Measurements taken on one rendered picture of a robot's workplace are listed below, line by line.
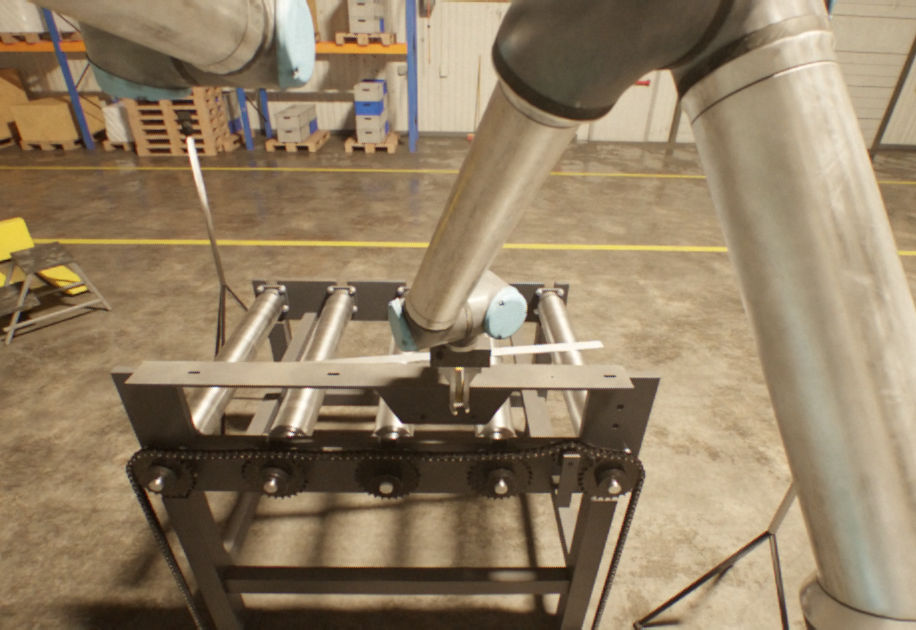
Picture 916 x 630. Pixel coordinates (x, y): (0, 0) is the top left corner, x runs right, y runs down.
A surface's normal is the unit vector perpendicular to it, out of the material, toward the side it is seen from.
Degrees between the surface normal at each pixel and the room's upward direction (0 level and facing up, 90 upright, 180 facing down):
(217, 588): 90
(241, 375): 0
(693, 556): 0
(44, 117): 90
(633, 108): 90
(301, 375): 0
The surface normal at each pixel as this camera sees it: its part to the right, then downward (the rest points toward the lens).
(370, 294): 0.01, 0.50
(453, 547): 0.02, -0.86
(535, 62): -0.59, 0.50
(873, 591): -0.78, 0.18
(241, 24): 0.93, 0.37
